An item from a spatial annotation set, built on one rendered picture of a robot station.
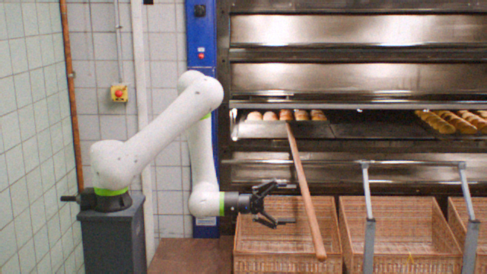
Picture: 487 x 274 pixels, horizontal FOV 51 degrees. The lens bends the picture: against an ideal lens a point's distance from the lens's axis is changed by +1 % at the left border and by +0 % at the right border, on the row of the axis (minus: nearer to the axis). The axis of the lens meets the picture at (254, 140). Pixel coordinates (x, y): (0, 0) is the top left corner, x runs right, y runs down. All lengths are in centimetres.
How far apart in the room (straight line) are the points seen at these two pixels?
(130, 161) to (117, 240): 36
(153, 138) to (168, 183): 132
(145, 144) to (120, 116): 127
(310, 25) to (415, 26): 56
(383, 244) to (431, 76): 99
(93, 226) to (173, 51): 124
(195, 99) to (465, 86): 173
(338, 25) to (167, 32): 93
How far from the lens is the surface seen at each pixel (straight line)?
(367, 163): 260
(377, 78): 291
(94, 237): 199
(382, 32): 289
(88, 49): 299
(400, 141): 302
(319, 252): 162
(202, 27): 281
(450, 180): 315
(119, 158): 174
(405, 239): 313
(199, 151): 198
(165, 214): 313
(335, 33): 284
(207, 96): 175
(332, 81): 287
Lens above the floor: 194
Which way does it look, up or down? 15 degrees down
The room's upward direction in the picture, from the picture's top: straight up
